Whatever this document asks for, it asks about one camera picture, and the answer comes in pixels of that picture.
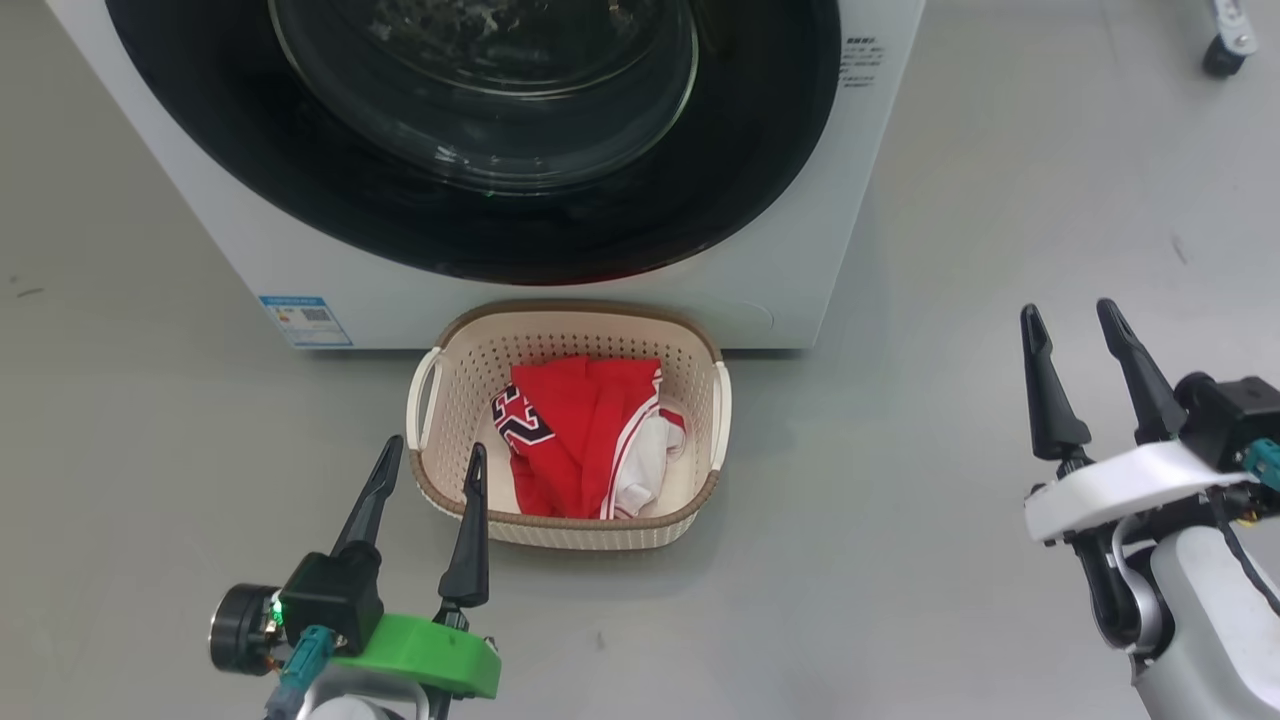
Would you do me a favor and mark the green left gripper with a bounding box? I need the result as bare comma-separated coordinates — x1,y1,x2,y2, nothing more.
328,434,503,701

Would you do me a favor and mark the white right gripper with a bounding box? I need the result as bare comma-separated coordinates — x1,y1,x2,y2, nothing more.
1019,297,1262,547

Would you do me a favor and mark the red white basketball jersey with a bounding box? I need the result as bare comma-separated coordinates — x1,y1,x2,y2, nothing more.
489,354,690,522

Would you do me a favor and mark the black round washing machine door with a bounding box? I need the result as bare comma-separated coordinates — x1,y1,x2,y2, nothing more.
104,0,844,287

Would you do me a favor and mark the cream perforated laundry basket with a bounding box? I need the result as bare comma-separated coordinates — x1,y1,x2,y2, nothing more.
404,299,734,552

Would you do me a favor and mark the white front-load washing machine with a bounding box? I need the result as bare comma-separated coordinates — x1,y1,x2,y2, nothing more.
44,0,927,352

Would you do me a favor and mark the blue white energy label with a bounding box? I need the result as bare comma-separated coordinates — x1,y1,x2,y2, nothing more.
257,294,354,350

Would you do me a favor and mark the metal cart leg with caster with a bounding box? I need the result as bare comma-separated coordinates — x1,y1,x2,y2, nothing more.
1199,0,1260,80

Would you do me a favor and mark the teal right camera connector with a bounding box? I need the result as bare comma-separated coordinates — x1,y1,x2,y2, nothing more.
1242,437,1280,493

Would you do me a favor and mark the teal camera connector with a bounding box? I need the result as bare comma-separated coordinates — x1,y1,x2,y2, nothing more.
1242,437,1280,493
264,625,337,717

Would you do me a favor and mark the teal left camera connector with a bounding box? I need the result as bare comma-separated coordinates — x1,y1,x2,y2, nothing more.
264,625,337,717

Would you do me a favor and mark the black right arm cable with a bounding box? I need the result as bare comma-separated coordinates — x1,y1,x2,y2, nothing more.
1204,485,1280,617

